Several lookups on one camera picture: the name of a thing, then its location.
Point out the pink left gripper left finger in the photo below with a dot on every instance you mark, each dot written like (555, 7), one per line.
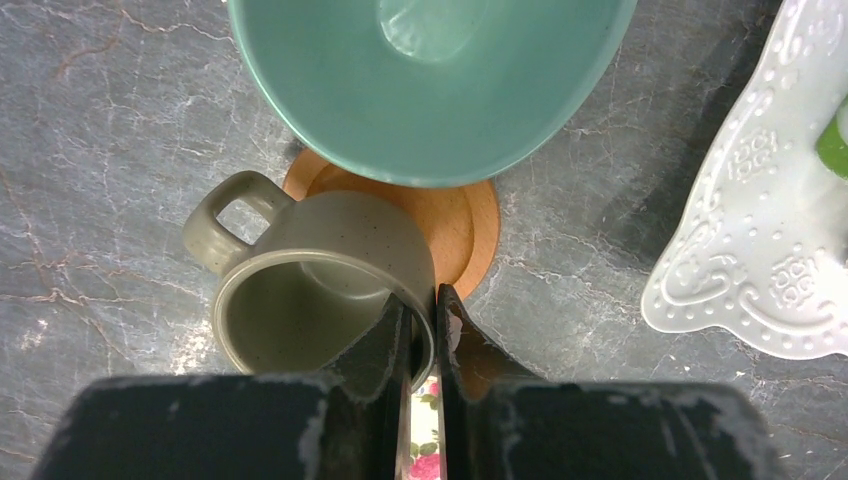
(347, 420)

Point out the pink left gripper right finger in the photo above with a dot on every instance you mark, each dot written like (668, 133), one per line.
(501, 421)

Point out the olive brown cup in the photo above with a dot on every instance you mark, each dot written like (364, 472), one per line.
(301, 279)

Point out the orange round coaster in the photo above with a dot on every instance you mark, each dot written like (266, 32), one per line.
(462, 225)

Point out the mint green cup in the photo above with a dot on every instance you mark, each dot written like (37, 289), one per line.
(427, 93)

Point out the green toy cake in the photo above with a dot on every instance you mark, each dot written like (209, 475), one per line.
(831, 147)

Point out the floral rectangular tray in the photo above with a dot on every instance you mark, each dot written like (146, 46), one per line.
(425, 431)

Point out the white three-tier dessert stand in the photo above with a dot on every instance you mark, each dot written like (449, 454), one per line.
(761, 247)

